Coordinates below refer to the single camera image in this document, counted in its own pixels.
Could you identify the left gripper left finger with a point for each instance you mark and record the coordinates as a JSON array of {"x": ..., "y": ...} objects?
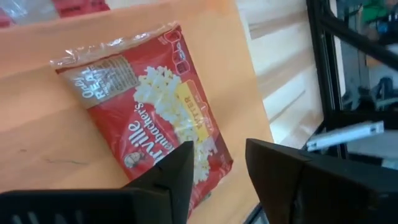
[{"x": 168, "y": 193}]

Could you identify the black aluminium table frame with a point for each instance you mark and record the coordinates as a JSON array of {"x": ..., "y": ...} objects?
[{"x": 326, "y": 77}]

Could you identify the red Orville butter popcorn bag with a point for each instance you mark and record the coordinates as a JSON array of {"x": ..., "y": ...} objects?
[{"x": 124, "y": 118}]

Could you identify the cardboard box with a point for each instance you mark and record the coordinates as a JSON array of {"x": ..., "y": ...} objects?
[{"x": 46, "y": 140}]

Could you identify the white metal bracket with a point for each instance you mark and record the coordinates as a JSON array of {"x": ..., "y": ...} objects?
[{"x": 342, "y": 135}]

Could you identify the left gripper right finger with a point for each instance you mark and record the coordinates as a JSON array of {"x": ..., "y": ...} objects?
[{"x": 295, "y": 186}]

